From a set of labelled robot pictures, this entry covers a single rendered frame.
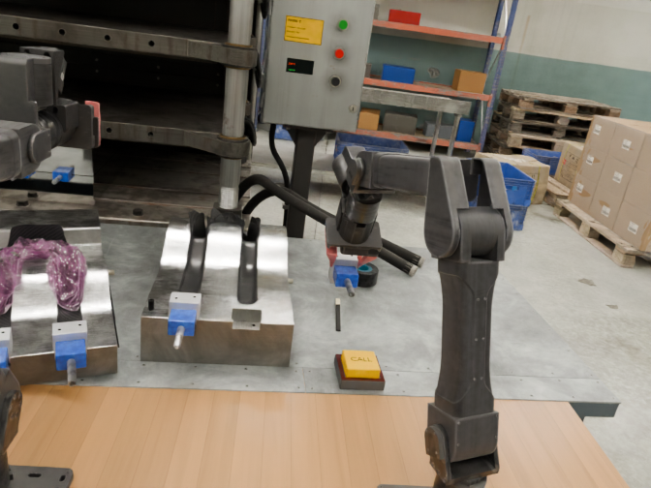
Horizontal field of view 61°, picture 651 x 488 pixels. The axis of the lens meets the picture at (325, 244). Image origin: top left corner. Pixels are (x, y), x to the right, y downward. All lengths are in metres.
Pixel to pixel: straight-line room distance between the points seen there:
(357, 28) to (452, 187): 1.10
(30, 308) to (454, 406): 0.73
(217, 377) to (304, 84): 1.01
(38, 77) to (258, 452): 0.58
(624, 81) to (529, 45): 1.35
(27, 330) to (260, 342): 0.38
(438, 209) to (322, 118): 1.09
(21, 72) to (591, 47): 7.70
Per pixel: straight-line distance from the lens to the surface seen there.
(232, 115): 1.60
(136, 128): 1.71
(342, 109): 1.75
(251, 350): 1.00
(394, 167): 0.83
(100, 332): 1.01
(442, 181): 0.68
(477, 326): 0.71
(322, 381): 1.00
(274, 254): 1.20
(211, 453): 0.86
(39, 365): 0.99
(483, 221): 0.70
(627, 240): 4.70
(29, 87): 0.78
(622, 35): 8.29
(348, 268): 1.07
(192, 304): 0.97
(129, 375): 1.00
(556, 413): 1.11
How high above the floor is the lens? 1.39
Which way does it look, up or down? 22 degrees down
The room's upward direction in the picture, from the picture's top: 8 degrees clockwise
